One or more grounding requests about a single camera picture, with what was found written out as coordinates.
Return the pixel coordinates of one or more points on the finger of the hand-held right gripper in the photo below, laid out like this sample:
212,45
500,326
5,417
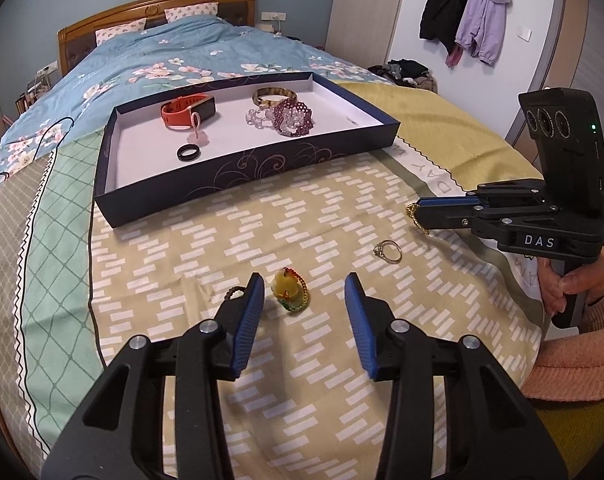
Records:
446,203
451,219

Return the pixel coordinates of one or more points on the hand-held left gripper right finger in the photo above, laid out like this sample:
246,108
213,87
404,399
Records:
359,330

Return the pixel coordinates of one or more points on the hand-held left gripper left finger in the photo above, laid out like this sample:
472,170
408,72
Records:
244,330

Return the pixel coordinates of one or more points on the navy cardboard box tray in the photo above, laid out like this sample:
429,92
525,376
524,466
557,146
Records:
157,180

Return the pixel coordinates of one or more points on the pink stone pendant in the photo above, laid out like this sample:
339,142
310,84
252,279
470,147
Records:
200,135

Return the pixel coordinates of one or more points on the amber bangle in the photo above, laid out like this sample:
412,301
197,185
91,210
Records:
274,93

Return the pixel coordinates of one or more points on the orange smartwatch band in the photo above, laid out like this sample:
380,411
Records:
182,110

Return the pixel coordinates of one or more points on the person's right forearm pink sleeve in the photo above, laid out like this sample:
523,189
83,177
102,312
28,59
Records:
576,360

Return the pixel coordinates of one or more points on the person's right hand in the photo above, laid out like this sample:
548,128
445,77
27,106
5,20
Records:
576,282

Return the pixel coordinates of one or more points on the pile of dark clothes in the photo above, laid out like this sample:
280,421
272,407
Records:
406,72

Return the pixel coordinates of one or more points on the purple jacket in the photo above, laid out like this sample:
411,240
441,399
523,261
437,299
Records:
486,15

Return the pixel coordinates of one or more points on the black jacket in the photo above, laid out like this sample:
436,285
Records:
441,10

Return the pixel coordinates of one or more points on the beige wardrobe beside coat rack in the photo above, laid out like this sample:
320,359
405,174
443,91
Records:
366,10

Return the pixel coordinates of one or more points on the small black object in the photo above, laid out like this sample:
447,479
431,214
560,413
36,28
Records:
296,38

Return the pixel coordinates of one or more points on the mustard yellow cloth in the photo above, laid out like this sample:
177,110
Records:
581,435

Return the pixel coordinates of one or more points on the blue floral duvet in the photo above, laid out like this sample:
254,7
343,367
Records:
182,55

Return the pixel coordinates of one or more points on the white dotted pillow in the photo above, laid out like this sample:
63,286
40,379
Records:
119,30
192,11

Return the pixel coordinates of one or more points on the wooden bed headboard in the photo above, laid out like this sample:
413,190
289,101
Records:
132,7

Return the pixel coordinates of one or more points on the door with white frame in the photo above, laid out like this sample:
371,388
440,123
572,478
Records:
596,50

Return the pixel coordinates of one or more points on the white wall switch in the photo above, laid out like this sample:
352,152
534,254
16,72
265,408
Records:
525,33

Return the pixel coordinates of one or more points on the white wall outlet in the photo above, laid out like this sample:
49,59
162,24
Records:
273,16
47,66

